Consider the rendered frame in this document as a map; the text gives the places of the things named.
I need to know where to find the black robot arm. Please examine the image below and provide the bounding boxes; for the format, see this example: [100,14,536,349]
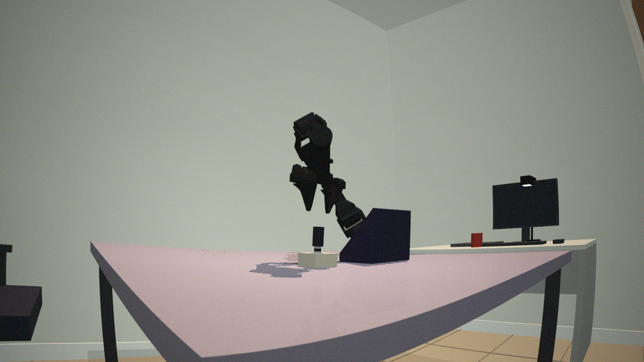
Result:
[291,112,366,238]

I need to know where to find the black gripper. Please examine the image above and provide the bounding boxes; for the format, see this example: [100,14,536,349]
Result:
[289,153,346,214]

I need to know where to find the beige block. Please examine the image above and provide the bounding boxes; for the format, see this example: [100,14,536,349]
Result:
[298,252,337,268]

